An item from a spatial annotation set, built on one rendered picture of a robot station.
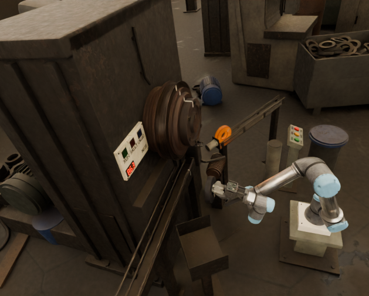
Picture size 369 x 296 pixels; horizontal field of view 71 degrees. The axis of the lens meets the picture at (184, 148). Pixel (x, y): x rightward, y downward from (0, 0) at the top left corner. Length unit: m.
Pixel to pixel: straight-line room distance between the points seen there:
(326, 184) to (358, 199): 1.34
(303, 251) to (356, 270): 0.36
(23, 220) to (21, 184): 0.45
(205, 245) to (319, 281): 0.96
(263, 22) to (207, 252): 3.18
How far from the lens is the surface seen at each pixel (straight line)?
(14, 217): 2.79
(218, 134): 2.02
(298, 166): 1.54
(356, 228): 2.56
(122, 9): 1.31
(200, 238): 1.58
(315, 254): 2.27
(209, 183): 1.43
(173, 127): 1.38
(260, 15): 3.98
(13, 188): 2.38
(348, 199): 2.73
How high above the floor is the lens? 1.94
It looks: 38 degrees down
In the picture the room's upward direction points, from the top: 9 degrees counter-clockwise
